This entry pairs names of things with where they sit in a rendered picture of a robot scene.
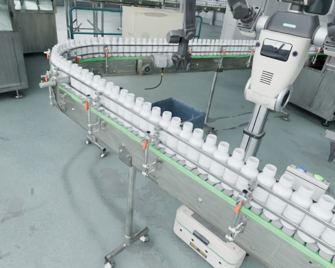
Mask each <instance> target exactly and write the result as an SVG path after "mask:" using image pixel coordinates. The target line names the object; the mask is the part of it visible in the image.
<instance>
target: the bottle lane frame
mask: <svg viewBox="0 0 335 268"><path fill-rule="evenodd" d="M59 91H60V93H61V94H62V95H64V100H65V101H66V102H67V104H65V111H64V110H63V109H62V112H63V113H64V114H65V115H67V116H68V117H69V118H70V119H72V120H73V121H74V122H76V123H77V124H78V125H80V126H81V127H82V128H84V129H85V130H86V131H89V127H88V126H87V125H88V110H87V111H86V109H85V104H81V102H83V101H82V99H79V98H78V97H76V96H75V95H73V94H72V93H70V92H69V91H67V90H65V89H64V88H63V87H60V86H59ZM98 118H100V123H99V125H100V130H99V131H97V132H94V134H93V136H94V137H95V138H97V139H98V140H99V141H101V142H102V143H103V144H105V145H106V146H107V147H108V148H110V149H111V150H112V151H114V152H115V153H117V154H119V147H120V146H122V147H124V148H125V149H127V150H128V151H129V152H130V153H131V156H132V157H131V165H132V166H134V167H135V168H136V169H137V170H139V171H140V172H141V173H142V172H143V170H144V168H143V164H144V157H145V150H143V143H141V144H140V143H139V141H140V140H142V138H141V139H140V138H139V137H137V135H134V134H133V133H132V132H130V131H128V130H127V129H125V128H124V127H122V126H121V125H119V124H118V123H116V122H114V121H113V120H111V119H110V118H108V117H107V116H105V115H104V114H102V113H101V112H99V111H97V110H96V109H94V108H93V107H91V123H92V124H96V123H98ZM96 130H98V124H97V125H94V127H93V131H96ZM155 156H156V157H158V159H157V163H155V164H156V165H157V168H156V171H153V172H152V173H150V174H149V176H148V178H150V179H151V180H152V181H153V182H155V183H156V184H157V185H159V186H160V187H161V188H163V189H164V190H165V191H166V192H168V193H169V194H170V195H172V196H173V197H174V198H175V199H177V200H178V201H179V202H181V203H182V204H184V205H185V206H186V207H187V208H189V209H190V210H191V211H193V212H194V213H195V214H197V215H198V216H199V217H201V218H202V219H203V220H204V221H206V222H207V223H208V224H210V225H211V226H212V227H214V228H215V229H216V230H217V231H219V232H220V233H222V234H223V235H224V236H226V235H227V233H228V228H229V226H230V224H231V221H232V219H233V216H234V213H235V207H234V204H235V203H236V202H237V201H235V200H234V199H232V196H233V195H232V196H228V195H226V194H225V193H223V191H224V190H222V191H220V190H218V189H217V188H215V185H216V184H215V185H211V184H209V183H208V182H207V180H208V179H207V180H203V179H202V178H200V177H199V175H200V174H199V175H195V174H194V173H192V170H191V171H189V170H188V169H186V168H185V166H182V165H180V164H179V163H178V161H177V162H176V161H174V160H173V159H171V158H172V157H168V156H166V155H165V153H162V152H160V151H159V149H156V148H154V147H153V146H151V145H149V151H148V162H147V164H148V165H150V164H152V163H153V162H154V157H155ZM250 209H251V207H250V208H246V207H244V206H242V209H241V211H240V214H239V217H238V219H237V223H236V225H235V227H237V226H238V225H239V224H240V223H241V219H242V216H245V217H246V218H247V221H246V224H242V226H244V229H243V231H242V232H239V233H238V234H237V235H236V236H235V237H234V242H233V243H235V244H236V245H237V246H239V247H240V248H241V249H243V250H244V251H245V252H246V253H248V254H249V255H250V256H252V257H253V258H254V259H256V260H257V261H258V262H260V263H261V264H262V265H264V266H265V267H266V268H335V265H333V264H332V259H331V260H330V261H327V260H325V259H324V258H323V257H321V256H320V255H319V251H317V252H316V253H315V252H313V251H312V250H310V249H309V248H307V247H306V243H304V244H301V243H299V242H298V241H296V240H295V239H294V235H292V236H289V235H287V234H286V233H284V232H283V231H282V228H283V227H281V228H280V229H278V228H277V227H275V226H273V225H272V224H271V222H272V221H271V220H270V221H269V222H268V221H266V220H264V219H263V218H261V214H259V215H257V214H255V213H254V212H252V211H251V210H250Z"/></svg>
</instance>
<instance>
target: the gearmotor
mask: <svg viewBox="0 0 335 268"><path fill-rule="evenodd" d="M171 57H172V55H171V54H151V55H150V56H149V57H144V58H138V66H137V74H138V75H141V76H147V75H152V69H153V68H162V75H163V70H164V68H170V67H171V66H172V64H173V62H172V59H171ZM161 82H162V76H161ZM161 82H160V84H161ZM160 84H159V85H160ZM159 85H158V86H159ZM158 86H156V87H158ZM156 87H154V88H156ZM154 88H148V89H154Z"/></svg>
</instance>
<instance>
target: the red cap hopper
mask: <svg viewBox="0 0 335 268"><path fill-rule="evenodd" d="M64 3H65V16H66V29H67V38H71V37H70V26H69V16H68V3H67V0H64ZM71 7H72V2H71V0H69V9H70V8H71ZM100 8H101V9H103V8H104V3H100ZM100 12H101V30H100V29H99V28H98V15H97V11H95V31H96V32H98V33H104V11H100ZM71 15H72V12H71ZM76 21H77V19H75V20H74V21H73V16H72V30H73V32H75V31H76V30H77V29H83V30H93V28H80V26H81V25H82V23H80V24H79V25H78V26H77V27H76V28H74V27H73V24H74V23H75V22H76ZM87 21H88V22H89V23H90V24H91V25H92V26H93V24H92V23H91V22H90V21H89V20H88V19H87Z"/></svg>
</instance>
